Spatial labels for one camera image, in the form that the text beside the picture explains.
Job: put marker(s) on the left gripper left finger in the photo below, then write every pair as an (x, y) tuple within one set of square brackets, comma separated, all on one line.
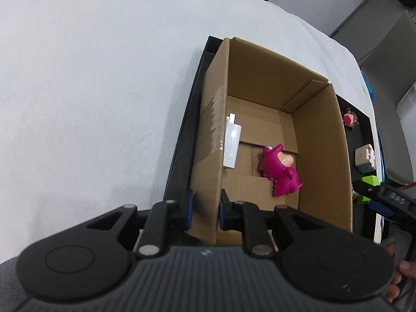
[(164, 224)]

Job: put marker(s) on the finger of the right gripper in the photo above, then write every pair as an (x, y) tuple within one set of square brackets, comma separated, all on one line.
[(387, 201)]

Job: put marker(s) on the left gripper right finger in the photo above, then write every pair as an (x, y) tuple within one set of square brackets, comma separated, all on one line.
[(253, 223)]

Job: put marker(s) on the white cube charger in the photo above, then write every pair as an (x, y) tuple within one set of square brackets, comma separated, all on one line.
[(365, 159)]

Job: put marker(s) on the magenta dinosaur toy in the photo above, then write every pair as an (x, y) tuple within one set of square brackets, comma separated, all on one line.
[(277, 167)]

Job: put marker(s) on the brown cardboard box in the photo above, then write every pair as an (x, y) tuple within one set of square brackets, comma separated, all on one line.
[(276, 129)]

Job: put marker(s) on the girl figurine pink dress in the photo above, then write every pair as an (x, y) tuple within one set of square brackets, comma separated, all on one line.
[(350, 119)]

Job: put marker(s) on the person's right hand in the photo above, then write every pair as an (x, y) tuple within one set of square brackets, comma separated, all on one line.
[(405, 270)]

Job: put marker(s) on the black tray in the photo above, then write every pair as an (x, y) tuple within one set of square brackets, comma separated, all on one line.
[(185, 136)]

